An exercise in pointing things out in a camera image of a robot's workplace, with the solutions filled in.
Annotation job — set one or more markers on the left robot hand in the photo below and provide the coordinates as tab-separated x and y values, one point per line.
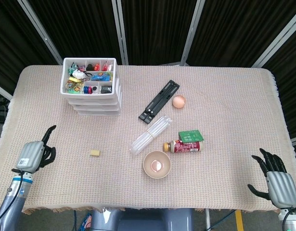
29	156

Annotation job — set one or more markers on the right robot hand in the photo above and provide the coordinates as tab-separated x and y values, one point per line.
281	185

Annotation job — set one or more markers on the yellow eraser block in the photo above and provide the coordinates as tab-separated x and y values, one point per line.
95	153

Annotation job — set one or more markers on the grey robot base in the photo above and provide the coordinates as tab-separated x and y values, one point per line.
143	221

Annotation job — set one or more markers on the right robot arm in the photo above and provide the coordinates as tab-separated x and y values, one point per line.
293	221

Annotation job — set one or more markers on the white ring with black center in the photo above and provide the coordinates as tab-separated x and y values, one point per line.
95	89

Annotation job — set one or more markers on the red parts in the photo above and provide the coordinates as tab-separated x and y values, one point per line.
97	67

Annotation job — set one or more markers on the beige woven tablecloth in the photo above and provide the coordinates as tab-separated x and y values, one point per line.
210	168

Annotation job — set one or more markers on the white metal table leg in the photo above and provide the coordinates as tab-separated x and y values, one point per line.
208	219

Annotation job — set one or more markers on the colourful foil packet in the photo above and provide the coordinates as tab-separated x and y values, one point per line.
72	87

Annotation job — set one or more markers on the blue printed bag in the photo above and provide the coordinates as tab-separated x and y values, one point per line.
86	221

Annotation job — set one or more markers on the blue and magenta rings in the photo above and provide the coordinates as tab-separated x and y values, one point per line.
87	89

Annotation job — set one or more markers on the yellow small toy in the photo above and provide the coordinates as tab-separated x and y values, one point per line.
72	79

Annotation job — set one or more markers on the white round toy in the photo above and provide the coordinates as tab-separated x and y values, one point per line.
78	73

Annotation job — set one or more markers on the green small toy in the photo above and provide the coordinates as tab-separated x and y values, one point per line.
72	68

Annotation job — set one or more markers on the black curtain panel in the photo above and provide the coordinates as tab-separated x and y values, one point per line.
234	29
8	43
157	29
289	84
78	29

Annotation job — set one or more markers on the red label drink bottle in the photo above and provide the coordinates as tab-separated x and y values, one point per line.
186	146

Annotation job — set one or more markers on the green packet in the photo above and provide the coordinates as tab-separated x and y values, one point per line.
191	136

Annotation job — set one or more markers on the blue packet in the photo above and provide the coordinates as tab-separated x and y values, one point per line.
99	77

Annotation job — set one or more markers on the clear packet with red contents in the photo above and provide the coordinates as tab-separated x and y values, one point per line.
105	66

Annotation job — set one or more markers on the bundle of clear straws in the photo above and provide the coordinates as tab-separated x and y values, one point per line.
150	134

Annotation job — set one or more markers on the beige bowl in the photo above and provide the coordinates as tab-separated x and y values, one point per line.
157	164

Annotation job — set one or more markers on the orange egg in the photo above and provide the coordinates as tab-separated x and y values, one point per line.
178	102

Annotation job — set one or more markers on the black folding stand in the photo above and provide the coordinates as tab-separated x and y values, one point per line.
162	96

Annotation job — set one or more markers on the grey partition frame post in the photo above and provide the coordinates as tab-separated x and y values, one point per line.
120	31
41	31
193	31
275	45
3	91

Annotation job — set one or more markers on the white plastic drawer unit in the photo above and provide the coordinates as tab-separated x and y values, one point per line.
87	97

